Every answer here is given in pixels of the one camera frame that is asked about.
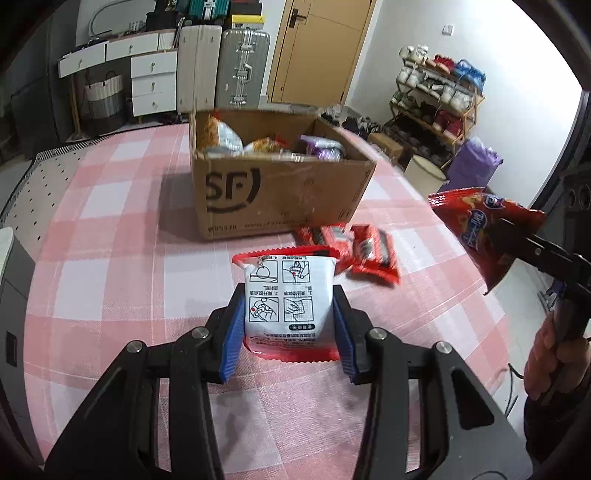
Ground small brown cardboard box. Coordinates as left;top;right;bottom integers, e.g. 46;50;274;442
367;133;405;160

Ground pile of assorted sneakers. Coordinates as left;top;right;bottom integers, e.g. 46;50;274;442
318;104;399;141

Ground grey white laundry basket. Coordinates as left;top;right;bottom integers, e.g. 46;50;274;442
83;71;128;131

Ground red orange snack packet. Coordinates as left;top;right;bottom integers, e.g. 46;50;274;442
244;137;289;155

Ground wooden shoe rack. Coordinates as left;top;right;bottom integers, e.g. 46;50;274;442
385;44;486;158

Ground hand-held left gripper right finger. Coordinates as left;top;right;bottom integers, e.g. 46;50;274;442
331;284;536;480

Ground white snack packet red edges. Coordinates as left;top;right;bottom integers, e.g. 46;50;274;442
232;247;342;363

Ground grey oval frame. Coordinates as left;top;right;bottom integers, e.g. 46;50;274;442
89;0;112;38

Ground purple silver snack packet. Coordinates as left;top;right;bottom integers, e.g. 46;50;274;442
299;135;346;161

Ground red chip bag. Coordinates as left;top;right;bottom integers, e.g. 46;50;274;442
427;186;548;296

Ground teal suitcase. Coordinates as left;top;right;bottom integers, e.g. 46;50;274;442
178;0;232;25

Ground purple plastic bag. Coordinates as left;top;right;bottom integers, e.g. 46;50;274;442
445;137;504;193

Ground white drawer desk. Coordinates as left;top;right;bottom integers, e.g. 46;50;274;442
58;28;179;117

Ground rows of shelved shoes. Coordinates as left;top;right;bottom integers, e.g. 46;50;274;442
390;44;485;153

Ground person's right forearm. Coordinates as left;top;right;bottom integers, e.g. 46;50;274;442
524;369;591;468

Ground red snack packet dark window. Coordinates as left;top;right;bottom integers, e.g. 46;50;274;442
331;242;358;278
348;224;402;285
294;224;354;252

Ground white round trash bin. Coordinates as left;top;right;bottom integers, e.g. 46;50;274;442
404;154;448;197

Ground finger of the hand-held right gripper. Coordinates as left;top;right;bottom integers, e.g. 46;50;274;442
495;218;583;280

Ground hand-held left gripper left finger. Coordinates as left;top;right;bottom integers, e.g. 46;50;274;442
44;282;247;480

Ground silver suitcase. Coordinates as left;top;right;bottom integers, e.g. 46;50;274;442
217;28;271;110

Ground beige suitcase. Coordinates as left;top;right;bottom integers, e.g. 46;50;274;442
177;24;222;114

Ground orange silver snack packet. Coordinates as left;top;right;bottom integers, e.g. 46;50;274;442
203;113;245;155

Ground pink checked tablecloth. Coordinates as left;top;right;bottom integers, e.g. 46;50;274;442
23;122;513;480

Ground grey furniture panel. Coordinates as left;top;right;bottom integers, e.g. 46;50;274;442
0;226;48;463

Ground grey fridge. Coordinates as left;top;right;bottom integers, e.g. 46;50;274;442
9;69;77;148

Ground wooden door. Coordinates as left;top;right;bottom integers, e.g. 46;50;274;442
267;0;378;106

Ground person's right hand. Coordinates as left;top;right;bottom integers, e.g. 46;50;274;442
524;314;591;402

